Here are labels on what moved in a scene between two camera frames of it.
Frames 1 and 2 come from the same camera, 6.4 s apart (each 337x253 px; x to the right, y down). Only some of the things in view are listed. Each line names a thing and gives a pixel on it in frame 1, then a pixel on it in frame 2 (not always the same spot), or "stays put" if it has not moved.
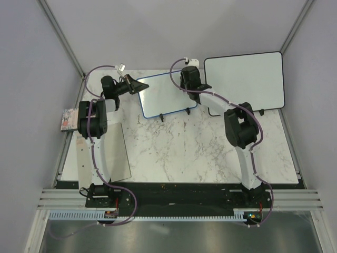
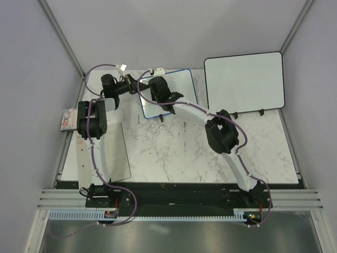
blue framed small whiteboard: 161,96 stays put
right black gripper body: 184,86 to 155,97
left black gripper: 132,85 stays put
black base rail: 178,199 stays put
